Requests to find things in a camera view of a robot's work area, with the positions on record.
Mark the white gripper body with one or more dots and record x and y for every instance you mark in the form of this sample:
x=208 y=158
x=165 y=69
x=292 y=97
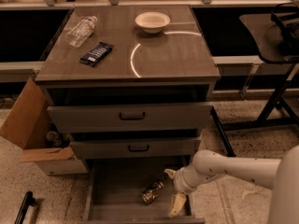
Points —
x=180 y=180

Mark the orange soda can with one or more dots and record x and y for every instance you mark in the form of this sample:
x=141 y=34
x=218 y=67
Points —
x=152 y=192

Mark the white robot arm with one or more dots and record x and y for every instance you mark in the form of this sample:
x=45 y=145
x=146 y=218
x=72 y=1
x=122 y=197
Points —
x=279 y=175

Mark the middle grey drawer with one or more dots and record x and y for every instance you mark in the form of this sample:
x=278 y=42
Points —
x=132 y=148

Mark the grey drawer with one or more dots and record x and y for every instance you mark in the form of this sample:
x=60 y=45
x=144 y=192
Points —
x=129 y=118
x=114 y=194
x=132 y=148

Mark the bottom grey drawer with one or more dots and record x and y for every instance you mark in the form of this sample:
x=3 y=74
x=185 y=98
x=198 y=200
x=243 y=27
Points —
x=114 y=194

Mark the top grey drawer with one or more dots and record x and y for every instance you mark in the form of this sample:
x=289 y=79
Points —
x=129 y=118

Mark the grey drawer cabinet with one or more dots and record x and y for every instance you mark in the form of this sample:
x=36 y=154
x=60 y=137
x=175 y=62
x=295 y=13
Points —
x=170 y=67

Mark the can inside cardboard box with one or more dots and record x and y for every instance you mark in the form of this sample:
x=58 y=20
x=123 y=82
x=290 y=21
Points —
x=54 y=138

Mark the dark blue snack bar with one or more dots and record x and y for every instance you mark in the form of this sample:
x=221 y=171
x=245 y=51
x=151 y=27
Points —
x=95 y=55

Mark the brown cardboard box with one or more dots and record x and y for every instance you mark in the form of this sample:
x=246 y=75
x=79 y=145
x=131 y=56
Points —
x=26 y=127

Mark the white paper bowl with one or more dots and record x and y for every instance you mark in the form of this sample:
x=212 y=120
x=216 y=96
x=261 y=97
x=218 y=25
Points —
x=152 y=22

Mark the clear plastic water bottle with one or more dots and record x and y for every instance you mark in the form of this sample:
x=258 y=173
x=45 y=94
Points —
x=81 y=32

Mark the black side table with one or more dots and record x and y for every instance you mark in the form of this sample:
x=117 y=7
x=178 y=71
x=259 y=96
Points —
x=276 y=37

